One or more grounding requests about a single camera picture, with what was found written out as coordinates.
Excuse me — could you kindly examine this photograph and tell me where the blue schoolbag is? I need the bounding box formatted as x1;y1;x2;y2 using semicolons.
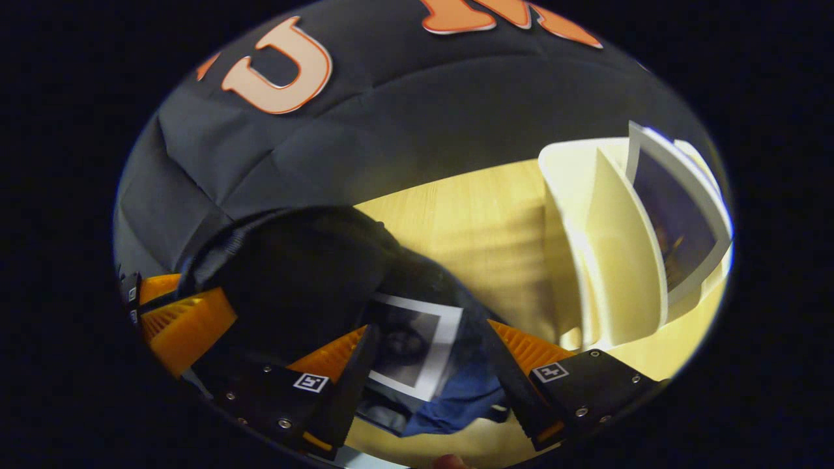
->
176;206;519;438

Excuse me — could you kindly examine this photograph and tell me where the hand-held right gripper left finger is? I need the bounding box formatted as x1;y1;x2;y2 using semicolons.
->
195;324;380;460

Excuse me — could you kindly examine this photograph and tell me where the grey cover book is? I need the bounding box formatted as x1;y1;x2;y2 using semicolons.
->
355;293;465;436

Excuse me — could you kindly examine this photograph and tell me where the white bookshelf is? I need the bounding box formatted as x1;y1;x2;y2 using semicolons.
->
538;137;730;352

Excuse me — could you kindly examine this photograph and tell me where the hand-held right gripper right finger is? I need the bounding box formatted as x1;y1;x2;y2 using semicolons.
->
485;319;669;451

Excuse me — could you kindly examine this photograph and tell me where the blue cover book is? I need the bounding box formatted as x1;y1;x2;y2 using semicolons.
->
627;121;734;307

